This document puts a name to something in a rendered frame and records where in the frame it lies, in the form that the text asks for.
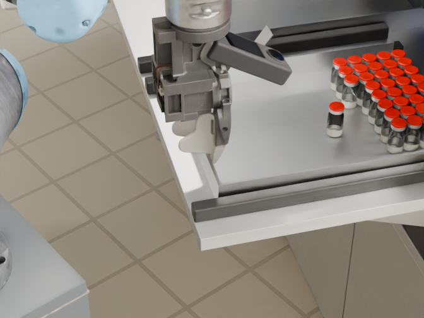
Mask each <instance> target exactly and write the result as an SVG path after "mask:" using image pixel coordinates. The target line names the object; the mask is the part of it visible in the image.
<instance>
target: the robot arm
mask: <svg viewBox="0 0 424 318"><path fill-rule="evenodd" d="M3 1H6V2H9V3H12V4H14V5H16V6H17V9H18V13H19V16H20V18H21V20H22V22H23V23H24V24H25V26H26V27H28V28H29V29H30V30H31V31H33V32H34V34H35V35H36V36H38V37H40V38H42V39H44V40H47V41H49V42H55V43H66V42H72V41H74V40H77V39H79V38H81V37H82V36H83V35H84V34H85V33H87V31H88V30H89V29H90V28H91V27H92V26H93V24H94V23H95V22H96V20H97V19H99V17H100V16H101V15H102V13H103V12H104V10H105V7H106V5H107V1H108V0H3ZM165 15H166V16H161V17H156V18H152V28H153V50H154V54H152V55H151V61H152V72H153V73H152V77H153V91H156V98H157V102H158V104H159V107H160V110H161V112H162V113H163V112H164V114H165V122H166V123H168V122H174V123H173V124H172V132H173V133H174V134H175V135H176V136H183V137H184V138H182V139H181V140H180V141H179V145H178V147H179V150H180V151H182V152H184V153H209V156H210V158H211V161H212V162H213V164H214V163H216V162H217V161H218V159H219V158H220V157H221V155H222V153H223V152H224V150H225V148H226V147H227V144H228V141H229V137H230V131H231V105H232V82H231V78H230V74H229V72H228V71H229V69H230V67H231V68H234V69H238V70H239V71H243V72H245V73H248V74H251V75H253V76H257V77H258V78H262V79H264V80H267V81H270V82H272V83H276V84H277V85H284V84H285V83H286V81H287V79H288V78H289V77H290V75H291V74H292V69H291V68H290V66H289V65H288V63H287V62H286V60H285V58H284V57H283V55H282V54H281V52H280V51H278V50H275V49H272V48H270V47H267V46H265V45H262V44H259V43H257V42H254V41H252V40H249V39H247V38H244V37H241V36H239V35H236V34H234V33H232V32H229V30H230V17H231V15H232V0H165ZM27 100H28V81H27V77H26V75H25V72H24V70H23V68H22V66H21V65H20V63H19V62H18V61H17V60H16V58H15V57H14V56H13V55H12V54H11V53H10V52H8V51H7V50H6V49H3V50H1V49H0V151H1V149H2V147H3V146H4V144H5V142H6V140H7V139H8V137H9V135H10V134H11V132H12V131H13V130H14V129H15V127H16V126H17V125H18V123H19V121H20V120H21V117H22V115H23V111H24V108H25V106H26V104H27ZM11 270H12V258H11V251H10V248H9V244H8V241H7V240H6V237H5V236H4V235H3V233H2V232H1V231H0V290H1V288H2V287H3V286H4V285H5V284H6V282H7V280H8V278H9V276H10V274H11Z"/></svg>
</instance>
